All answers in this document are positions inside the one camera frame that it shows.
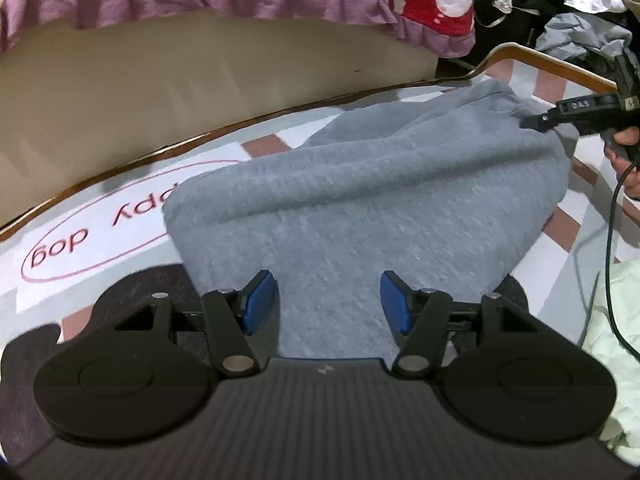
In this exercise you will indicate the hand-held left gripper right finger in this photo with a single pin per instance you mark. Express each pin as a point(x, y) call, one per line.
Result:
point(395, 305)

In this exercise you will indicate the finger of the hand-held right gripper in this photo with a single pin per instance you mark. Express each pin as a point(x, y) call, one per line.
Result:
point(542, 120)

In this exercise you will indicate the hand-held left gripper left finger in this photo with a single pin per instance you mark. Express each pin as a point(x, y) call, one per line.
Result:
point(260, 302)

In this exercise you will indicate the grey fleece garment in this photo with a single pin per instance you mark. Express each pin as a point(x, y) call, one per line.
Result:
point(375, 200)

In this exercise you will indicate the person's right hand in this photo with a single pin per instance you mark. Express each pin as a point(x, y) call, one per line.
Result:
point(625, 166)

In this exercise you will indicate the grey-blue garment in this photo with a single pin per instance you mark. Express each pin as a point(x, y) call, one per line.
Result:
point(580, 37)

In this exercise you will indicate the light green cloth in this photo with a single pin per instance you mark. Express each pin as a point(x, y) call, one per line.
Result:
point(612, 385)

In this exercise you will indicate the beige bed base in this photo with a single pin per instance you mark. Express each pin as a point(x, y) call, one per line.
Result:
point(150, 85)

